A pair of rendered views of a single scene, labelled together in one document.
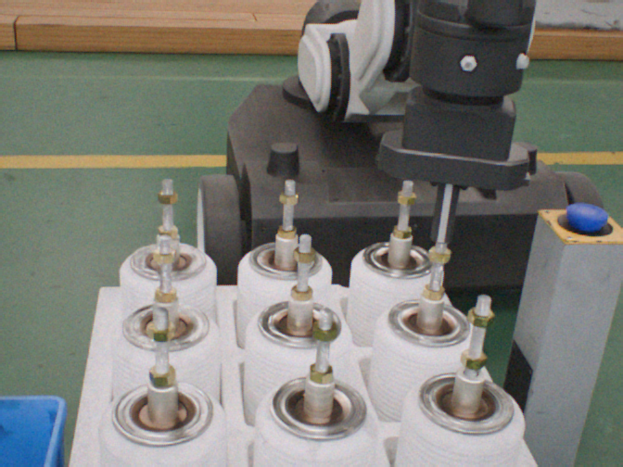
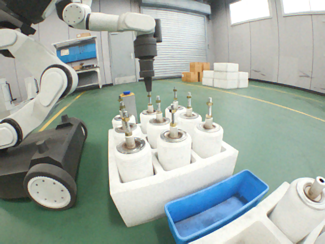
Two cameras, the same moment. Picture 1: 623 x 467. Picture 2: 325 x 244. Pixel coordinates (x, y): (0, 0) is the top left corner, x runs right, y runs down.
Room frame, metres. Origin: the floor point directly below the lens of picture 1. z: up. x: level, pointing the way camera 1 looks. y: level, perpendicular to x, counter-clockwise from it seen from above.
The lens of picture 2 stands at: (0.70, 0.43, 0.43)
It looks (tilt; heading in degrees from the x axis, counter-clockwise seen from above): 22 degrees down; 260
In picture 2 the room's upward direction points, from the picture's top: 4 degrees counter-clockwise
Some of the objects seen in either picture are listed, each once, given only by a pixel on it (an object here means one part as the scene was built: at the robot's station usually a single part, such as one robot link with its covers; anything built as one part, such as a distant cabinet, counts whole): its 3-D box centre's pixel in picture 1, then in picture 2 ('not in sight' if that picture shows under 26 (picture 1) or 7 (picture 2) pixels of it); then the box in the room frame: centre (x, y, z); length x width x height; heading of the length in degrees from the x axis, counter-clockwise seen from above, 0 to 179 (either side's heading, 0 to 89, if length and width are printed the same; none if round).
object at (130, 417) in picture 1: (162, 413); (208, 127); (0.50, 0.10, 0.25); 0.08 x 0.08 x 0.01
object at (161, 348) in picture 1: (161, 354); (209, 110); (0.50, 0.10, 0.30); 0.01 x 0.01 x 0.08
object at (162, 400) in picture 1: (162, 399); (208, 123); (0.50, 0.10, 0.26); 0.02 x 0.02 x 0.03
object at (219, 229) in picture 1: (218, 244); (50, 189); (1.07, 0.12, 0.10); 0.20 x 0.05 x 0.20; 11
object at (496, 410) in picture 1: (464, 403); (175, 107); (0.54, -0.14, 0.25); 0.08 x 0.08 x 0.01
